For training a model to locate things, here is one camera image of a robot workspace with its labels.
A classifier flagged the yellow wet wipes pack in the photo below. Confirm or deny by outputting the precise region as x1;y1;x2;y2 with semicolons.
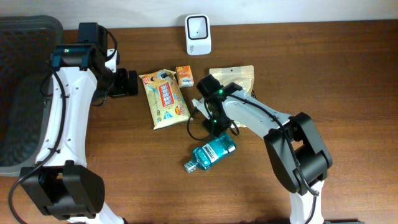
139;69;190;130

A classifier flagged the grey plastic mesh basket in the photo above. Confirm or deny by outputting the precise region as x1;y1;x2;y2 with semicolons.
1;16;63;177

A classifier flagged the kraft paper pouch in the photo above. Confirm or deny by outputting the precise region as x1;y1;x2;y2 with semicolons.
208;65;255;128

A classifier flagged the teal mouthwash bottle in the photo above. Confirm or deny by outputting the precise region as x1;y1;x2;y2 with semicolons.
184;133;236;173

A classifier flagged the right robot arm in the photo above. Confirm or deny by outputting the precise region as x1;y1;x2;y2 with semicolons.
192;75;333;223

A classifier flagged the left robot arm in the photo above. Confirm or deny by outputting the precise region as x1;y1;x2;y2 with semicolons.
17;22;138;224

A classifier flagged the orange tissue pack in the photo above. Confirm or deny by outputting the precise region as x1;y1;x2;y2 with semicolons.
176;65;194;88

